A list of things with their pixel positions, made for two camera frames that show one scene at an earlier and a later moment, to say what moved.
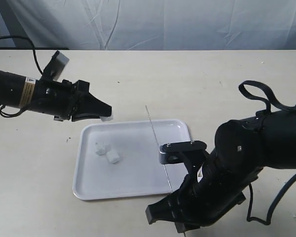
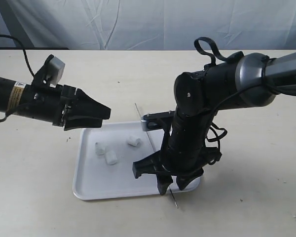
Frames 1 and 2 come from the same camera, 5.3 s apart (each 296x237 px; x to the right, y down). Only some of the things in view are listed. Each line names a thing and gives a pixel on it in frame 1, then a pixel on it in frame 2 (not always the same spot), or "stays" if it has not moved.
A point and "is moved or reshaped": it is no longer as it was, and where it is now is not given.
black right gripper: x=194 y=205 to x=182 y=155
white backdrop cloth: x=152 y=24 stays
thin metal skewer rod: x=158 y=145 is moved or reshaped
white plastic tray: x=138 y=173 stays
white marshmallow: x=106 y=118 is moved or reshaped
